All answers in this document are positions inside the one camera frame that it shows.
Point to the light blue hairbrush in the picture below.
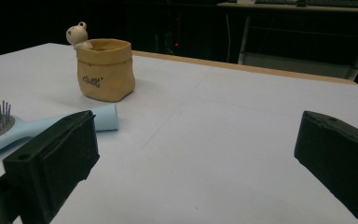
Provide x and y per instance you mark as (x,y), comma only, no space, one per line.
(105,118)

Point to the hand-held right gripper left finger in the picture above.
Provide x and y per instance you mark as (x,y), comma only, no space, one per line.
(52,155)

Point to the grey metal desk frame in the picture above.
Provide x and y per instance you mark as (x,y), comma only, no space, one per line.
(292,63)

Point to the white table sheet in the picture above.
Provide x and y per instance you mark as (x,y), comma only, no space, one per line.
(217,130)

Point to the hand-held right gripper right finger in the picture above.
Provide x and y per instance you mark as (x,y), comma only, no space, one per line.
(338,158)

